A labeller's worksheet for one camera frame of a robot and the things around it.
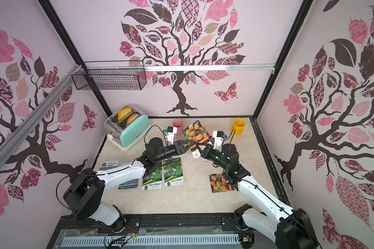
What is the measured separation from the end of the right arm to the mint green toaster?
1.46ft

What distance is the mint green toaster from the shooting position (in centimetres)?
92

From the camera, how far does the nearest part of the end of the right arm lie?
22.8 inches

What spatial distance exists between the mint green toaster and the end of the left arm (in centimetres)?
32

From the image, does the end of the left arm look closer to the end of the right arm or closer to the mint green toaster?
the end of the right arm

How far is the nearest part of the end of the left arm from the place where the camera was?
2.06 ft
